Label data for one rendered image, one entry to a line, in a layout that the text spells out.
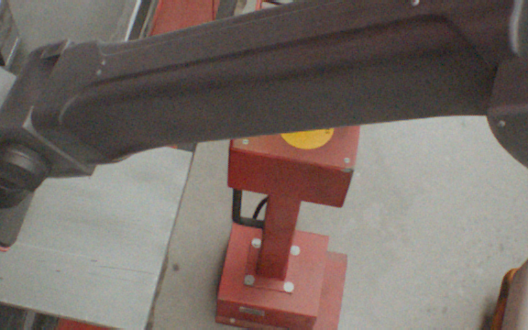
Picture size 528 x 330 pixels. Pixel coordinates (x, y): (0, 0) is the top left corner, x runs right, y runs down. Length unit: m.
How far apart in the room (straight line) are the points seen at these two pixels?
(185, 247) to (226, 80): 1.46
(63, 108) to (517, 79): 0.28
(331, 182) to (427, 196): 0.86
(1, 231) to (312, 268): 1.08
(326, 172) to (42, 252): 0.43
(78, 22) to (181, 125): 0.62
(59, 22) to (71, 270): 0.38
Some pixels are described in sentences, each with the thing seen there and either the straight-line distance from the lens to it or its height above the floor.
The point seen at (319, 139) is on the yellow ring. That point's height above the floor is 0.78.
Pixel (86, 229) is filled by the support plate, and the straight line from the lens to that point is 0.80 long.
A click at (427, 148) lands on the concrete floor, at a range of 2.01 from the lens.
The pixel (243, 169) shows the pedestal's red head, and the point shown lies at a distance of 1.12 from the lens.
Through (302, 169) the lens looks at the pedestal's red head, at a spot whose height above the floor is 0.76.
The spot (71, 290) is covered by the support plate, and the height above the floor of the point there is 1.00.
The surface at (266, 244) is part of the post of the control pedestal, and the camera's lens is 1.54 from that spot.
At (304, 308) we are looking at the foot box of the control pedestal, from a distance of 1.70.
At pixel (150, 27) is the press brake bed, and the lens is 1.19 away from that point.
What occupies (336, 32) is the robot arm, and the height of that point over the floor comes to 1.43.
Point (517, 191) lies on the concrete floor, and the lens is 2.03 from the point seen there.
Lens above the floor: 1.73
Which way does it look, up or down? 63 degrees down
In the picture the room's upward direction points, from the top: 7 degrees clockwise
